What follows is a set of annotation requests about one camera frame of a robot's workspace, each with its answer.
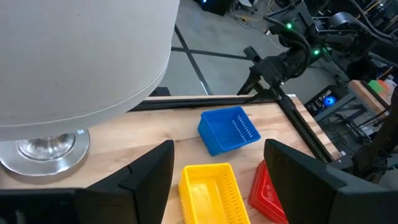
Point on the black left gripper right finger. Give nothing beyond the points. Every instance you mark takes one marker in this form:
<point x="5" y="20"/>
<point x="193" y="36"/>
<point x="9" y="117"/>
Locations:
<point x="311" y="193"/>

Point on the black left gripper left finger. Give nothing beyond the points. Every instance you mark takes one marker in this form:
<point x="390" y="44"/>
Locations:
<point x="124" y="199"/>

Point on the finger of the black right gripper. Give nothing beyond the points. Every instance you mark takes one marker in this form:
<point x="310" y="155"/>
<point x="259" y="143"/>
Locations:
<point x="248" y="82"/>
<point x="262" y="88"/>

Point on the yellow plastic basket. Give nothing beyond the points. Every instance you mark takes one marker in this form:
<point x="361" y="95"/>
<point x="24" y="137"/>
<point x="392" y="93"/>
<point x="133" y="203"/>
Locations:
<point x="205" y="196"/>
<point x="181" y="199"/>

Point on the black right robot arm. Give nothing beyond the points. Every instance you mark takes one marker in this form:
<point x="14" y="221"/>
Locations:
<point x="339" y="25"/>

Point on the red plastic basket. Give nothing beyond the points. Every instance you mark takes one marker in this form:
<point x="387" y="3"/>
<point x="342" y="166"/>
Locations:
<point x="264" y="196"/>

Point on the blue plastic basket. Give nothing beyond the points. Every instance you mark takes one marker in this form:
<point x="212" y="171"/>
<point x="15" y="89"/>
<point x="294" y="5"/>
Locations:
<point x="224" y="130"/>

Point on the computer case with blue light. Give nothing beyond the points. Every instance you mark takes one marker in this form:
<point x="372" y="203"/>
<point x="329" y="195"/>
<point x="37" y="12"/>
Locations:
<point x="329" y="101"/>

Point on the wooden side table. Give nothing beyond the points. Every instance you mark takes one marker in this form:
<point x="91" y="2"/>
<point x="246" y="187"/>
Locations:
<point x="367" y="98"/>

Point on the green box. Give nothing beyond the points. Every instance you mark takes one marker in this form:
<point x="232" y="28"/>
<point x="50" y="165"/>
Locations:
<point x="375" y="86"/>

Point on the white shade silver table lamp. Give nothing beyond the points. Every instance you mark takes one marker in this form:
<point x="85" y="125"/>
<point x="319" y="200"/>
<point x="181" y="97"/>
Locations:
<point x="62" y="62"/>

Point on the black aluminium table rail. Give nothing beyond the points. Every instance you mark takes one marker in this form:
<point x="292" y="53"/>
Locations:
<point x="192" y="102"/>
<point x="304" y="124"/>

